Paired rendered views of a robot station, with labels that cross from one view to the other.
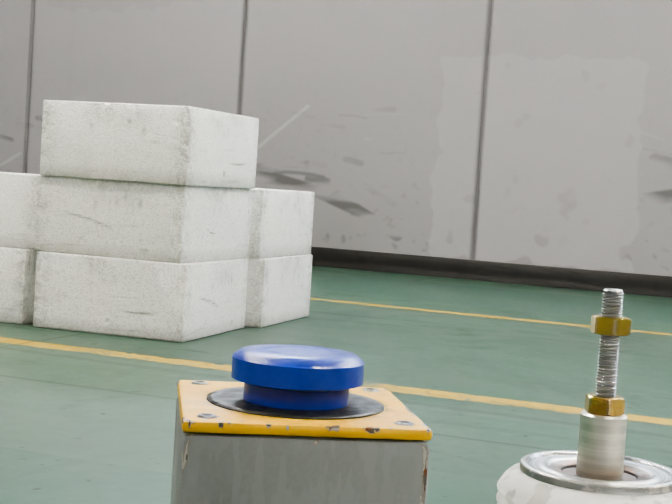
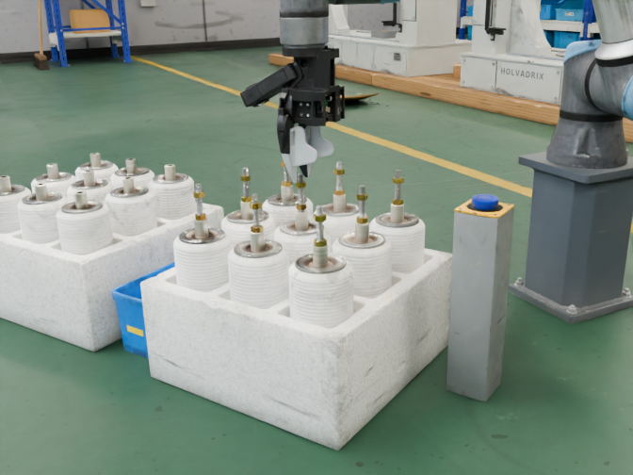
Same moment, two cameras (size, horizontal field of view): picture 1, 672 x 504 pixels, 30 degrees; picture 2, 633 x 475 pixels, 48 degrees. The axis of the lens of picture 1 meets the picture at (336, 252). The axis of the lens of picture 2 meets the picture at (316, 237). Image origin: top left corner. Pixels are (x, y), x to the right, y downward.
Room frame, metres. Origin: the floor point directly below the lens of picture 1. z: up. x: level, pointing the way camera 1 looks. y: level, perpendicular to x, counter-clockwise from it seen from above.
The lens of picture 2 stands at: (1.31, 0.53, 0.64)
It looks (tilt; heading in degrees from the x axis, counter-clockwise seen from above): 20 degrees down; 223
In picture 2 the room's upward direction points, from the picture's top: 1 degrees counter-clockwise
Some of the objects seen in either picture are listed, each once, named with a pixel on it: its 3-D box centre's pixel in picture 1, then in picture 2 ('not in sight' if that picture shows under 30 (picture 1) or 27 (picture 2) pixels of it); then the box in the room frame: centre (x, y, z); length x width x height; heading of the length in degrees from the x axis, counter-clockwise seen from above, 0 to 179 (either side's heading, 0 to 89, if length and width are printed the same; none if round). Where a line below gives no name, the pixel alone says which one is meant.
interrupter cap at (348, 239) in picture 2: not in sight; (362, 240); (0.48, -0.15, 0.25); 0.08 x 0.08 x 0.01
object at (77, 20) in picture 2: not in sight; (89, 21); (-2.26, -5.60, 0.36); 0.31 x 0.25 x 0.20; 159
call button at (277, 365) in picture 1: (296, 384); (484, 203); (0.38, 0.01, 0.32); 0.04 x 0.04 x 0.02
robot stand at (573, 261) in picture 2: not in sight; (577, 231); (-0.06, -0.02, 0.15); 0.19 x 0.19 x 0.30; 69
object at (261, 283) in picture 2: not in sight; (260, 302); (0.61, -0.25, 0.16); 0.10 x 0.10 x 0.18
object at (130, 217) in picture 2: not in sight; (134, 235); (0.55, -0.69, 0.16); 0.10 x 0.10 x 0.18
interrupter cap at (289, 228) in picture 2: not in sight; (301, 228); (0.49, -0.27, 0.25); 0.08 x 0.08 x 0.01
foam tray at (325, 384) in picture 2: not in sight; (304, 314); (0.49, -0.27, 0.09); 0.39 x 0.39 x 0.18; 8
